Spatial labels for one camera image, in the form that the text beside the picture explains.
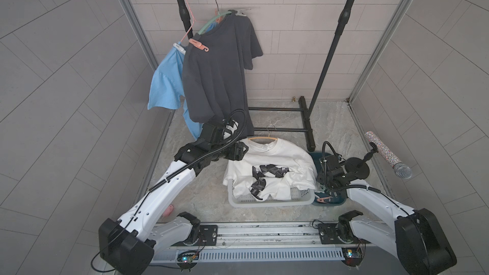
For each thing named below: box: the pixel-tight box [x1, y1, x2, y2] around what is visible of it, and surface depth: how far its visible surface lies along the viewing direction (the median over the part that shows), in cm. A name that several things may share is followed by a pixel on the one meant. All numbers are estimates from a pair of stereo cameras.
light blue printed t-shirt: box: [147, 22, 218, 140], surface depth 67 cm
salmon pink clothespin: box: [188, 38, 210, 53], surface depth 59 cm
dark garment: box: [182, 12, 264, 138], surface depth 75 cm
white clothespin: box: [172, 42, 187, 55], surface depth 64 cm
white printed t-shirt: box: [222, 138, 318, 202], surface depth 80 cm
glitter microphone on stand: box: [345, 130, 414, 181], surface depth 75 cm
